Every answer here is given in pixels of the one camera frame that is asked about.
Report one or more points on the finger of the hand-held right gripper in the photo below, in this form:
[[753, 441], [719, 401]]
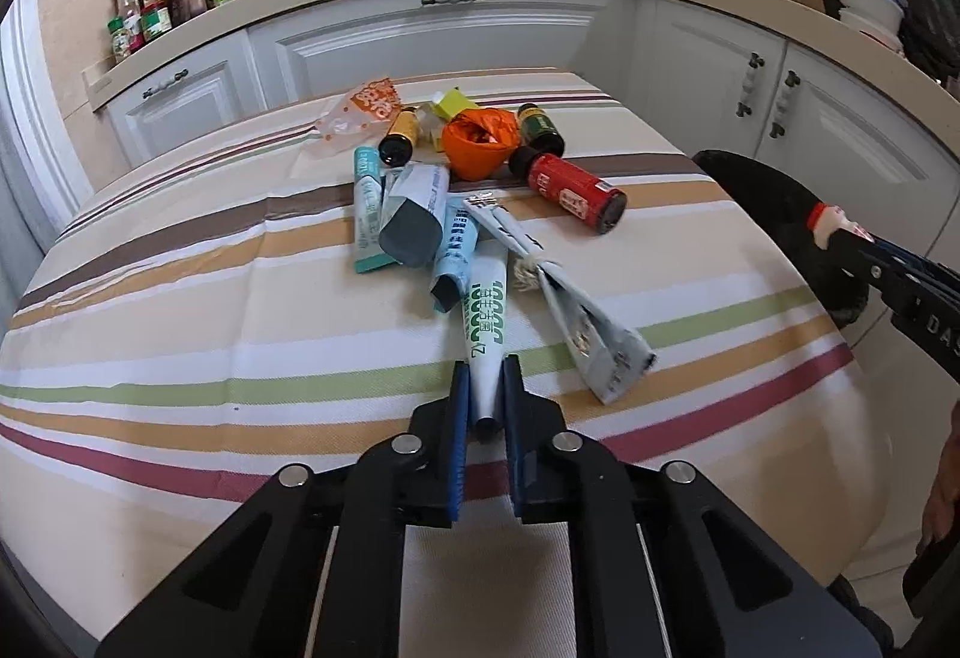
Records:
[[900, 268]]

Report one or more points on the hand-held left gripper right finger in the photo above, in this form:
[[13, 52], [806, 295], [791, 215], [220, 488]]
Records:
[[514, 440]]

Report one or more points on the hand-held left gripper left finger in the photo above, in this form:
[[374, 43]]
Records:
[[459, 437]]

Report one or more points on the small white red-capped bottle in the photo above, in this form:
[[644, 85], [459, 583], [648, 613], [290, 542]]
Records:
[[832, 223]]

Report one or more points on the white green tube packet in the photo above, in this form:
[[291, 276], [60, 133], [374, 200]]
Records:
[[487, 328]]

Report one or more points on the black trash bag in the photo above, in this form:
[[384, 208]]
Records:
[[757, 200]]

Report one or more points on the yellow label brown bottle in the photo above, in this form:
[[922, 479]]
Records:
[[401, 134]]

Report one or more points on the green label dark bottle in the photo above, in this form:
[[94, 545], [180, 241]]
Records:
[[541, 129]]

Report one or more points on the person's right forearm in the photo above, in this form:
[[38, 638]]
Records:
[[945, 485]]

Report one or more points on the crushed blue white carton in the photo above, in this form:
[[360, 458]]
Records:
[[592, 343]]

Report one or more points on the light blue paper packet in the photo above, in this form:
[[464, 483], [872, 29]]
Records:
[[457, 245]]

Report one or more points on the grey blue drink carton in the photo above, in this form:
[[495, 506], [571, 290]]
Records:
[[409, 230]]

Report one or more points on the white black printed carton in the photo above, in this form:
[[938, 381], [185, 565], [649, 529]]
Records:
[[501, 224]]

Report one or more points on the red label bottle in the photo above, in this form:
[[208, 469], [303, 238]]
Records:
[[570, 189]]

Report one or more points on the stack of white bowls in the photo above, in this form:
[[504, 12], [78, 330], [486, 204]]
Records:
[[870, 1]]

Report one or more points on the orange plastic bag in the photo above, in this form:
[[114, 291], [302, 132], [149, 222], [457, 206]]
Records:
[[472, 155]]

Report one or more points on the yellow green torn carton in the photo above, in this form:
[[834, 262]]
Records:
[[457, 103]]

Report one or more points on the orange white plastic wrapper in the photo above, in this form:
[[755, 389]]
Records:
[[367, 103]]

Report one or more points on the white kitchen cabinet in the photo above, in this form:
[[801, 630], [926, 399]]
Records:
[[450, 42]]

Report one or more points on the white door frame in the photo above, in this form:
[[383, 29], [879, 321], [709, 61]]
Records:
[[37, 118]]

